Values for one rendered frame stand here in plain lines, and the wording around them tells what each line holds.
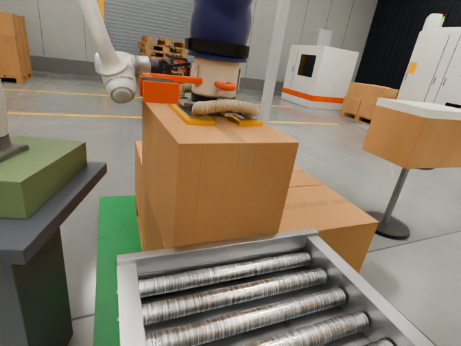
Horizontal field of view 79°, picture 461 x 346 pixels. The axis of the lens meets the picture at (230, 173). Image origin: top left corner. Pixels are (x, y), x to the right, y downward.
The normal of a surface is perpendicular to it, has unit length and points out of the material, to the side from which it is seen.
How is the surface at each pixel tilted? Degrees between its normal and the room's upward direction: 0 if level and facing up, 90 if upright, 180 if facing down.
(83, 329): 0
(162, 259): 90
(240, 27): 77
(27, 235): 0
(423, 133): 90
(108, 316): 0
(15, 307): 90
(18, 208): 90
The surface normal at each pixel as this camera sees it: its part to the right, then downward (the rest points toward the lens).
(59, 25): 0.40, 0.40
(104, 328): 0.13, -0.91
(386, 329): -0.92, 0.04
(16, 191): 0.06, 0.40
